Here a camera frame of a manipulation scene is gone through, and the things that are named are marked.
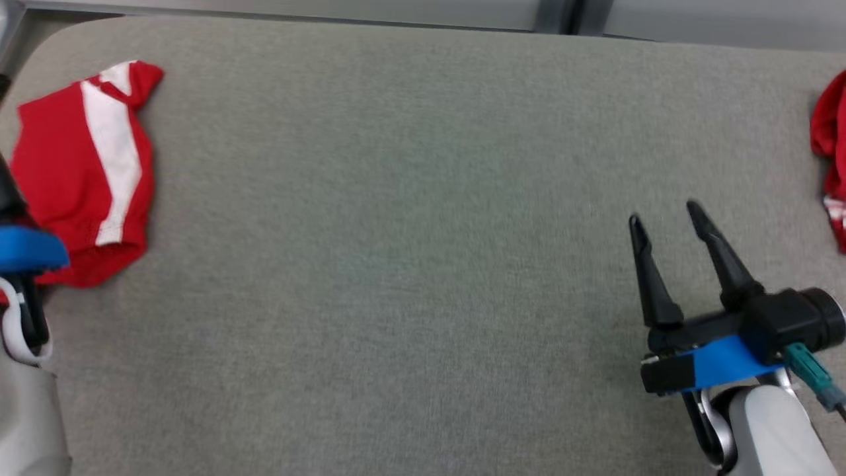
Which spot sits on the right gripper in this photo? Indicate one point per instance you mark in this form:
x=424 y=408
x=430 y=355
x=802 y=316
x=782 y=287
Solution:
x=667 y=373

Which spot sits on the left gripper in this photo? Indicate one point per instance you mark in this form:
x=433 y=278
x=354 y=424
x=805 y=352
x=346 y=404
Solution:
x=30 y=317

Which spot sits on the red shorts white stripe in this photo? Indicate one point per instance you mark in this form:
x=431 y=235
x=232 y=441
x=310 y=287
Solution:
x=59 y=165

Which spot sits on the red white basketball jersey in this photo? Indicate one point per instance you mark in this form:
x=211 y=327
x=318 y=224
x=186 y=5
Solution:
x=834 y=132

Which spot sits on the right wrist camera blue mount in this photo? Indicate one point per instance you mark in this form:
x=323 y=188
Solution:
x=780 y=330

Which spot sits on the grey metal partition post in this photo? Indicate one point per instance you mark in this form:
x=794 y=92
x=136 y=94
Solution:
x=555 y=16

